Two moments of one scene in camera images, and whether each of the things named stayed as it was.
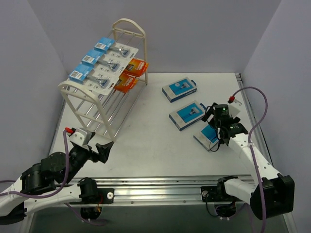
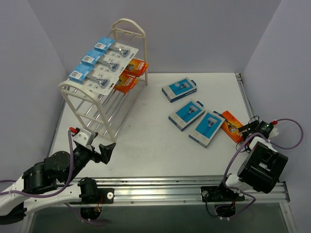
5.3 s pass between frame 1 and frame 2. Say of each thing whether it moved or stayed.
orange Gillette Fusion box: stayed
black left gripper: stayed
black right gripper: moved
